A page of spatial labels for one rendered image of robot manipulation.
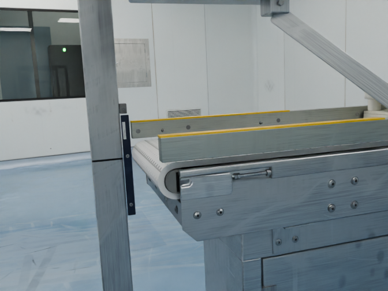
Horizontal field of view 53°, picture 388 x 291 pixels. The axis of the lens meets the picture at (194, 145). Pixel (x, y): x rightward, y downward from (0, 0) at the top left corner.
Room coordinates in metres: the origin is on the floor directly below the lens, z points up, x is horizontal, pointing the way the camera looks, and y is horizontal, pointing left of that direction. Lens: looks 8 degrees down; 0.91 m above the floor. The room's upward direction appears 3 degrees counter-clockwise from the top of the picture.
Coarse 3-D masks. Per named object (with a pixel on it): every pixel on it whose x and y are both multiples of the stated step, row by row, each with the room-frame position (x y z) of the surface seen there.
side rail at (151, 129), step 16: (288, 112) 0.83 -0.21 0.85; (304, 112) 0.84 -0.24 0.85; (320, 112) 0.85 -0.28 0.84; (336, 112) 0.86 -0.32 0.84; (352, 112) 0.88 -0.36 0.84; (144, 128) 0.74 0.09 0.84; (160, 128) 0.75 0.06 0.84; (176, 128) 0.76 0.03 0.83; (192, 128) 0.77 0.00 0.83; (208, 128) 0.78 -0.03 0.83; (224, 128) 0.79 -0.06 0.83
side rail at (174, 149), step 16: (288, 128) 0.53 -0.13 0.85; (304, 128) 0.53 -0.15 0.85; (320, 128) 0.54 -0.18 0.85; (336, 128) 0.55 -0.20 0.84; (352, 128) 0.55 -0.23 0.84; (368, 128) 0.56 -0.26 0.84; (384, 128) 0.57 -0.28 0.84; (160, 144) 0.48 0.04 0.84; (176, 144) 0.48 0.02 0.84; (192, 144) 0.49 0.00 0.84; (208, 144) 0.49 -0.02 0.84; (224, 144) 0.50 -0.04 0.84; (240, 144) 0.51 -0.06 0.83; (256, 144) 0.51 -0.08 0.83; (272, 144) 0.52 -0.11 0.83; (288, 144) 0.53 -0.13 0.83; (304, 144) 0.53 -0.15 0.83; (320, 144) 0.54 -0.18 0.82; (336, 144) 0.55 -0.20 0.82; (160, 160) 0.48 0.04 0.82; (176, 160) 0.48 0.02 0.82
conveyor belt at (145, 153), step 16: (144, 144) 0.69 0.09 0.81; (352, 144) 0.58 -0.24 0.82; (368, 144) 0.58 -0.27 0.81; (384, 144) 0.59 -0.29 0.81; (144, 160) 0.60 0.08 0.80; (192, 160) 0.51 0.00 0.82; (208, 160) 0.51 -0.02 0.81; (224, 160) 0.52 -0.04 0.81; (240, 160) 0.52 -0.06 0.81; (160, 176) 0.49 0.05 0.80
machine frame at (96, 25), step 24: (96, 0) 0.74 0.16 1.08; (96, 24) 0.74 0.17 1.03; (96, 48) 0.74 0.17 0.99; (96, 72) 0.74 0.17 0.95; (96, 96) 0.74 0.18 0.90; (96, 120) 0.73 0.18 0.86; (96, 144) 0.73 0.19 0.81; (120, 144) 0.75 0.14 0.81; (96, 168) 0.73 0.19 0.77; (120, 168) 0.74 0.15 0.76; (96, 192) 0.73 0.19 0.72; (120, 192) 0.74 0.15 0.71; (96, 216) 0.73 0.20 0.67; (120, 216) 0.74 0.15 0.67; (120, 240) 0.74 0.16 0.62; (120, 264) 0.74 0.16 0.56; (120, 288) 0.74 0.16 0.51
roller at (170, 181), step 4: (176, 168) 0.50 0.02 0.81; (180, 168) 0.50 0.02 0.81; (168, 172) 0.50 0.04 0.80; (172, 172) 0.49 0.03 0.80; (176, 172) 0.49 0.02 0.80; (168, 176) 0.49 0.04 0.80; (172, 176) 0.49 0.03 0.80; (176, 176) 0.49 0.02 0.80; (164, 180) 0.50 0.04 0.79; (168, 180) 0.49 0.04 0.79; (172, 180) 0.49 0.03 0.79; (176, 180) 0.49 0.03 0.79; (168, 184) 0.49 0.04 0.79; (172, 184) 0.49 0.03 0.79; (176, 184) 0.49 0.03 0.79; (168, 188) 0.49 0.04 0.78; (172, 188) 0.49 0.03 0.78; (176, 188) 0.49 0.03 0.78; (172, 192) 0.49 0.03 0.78; (176, 192) 0.49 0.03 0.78
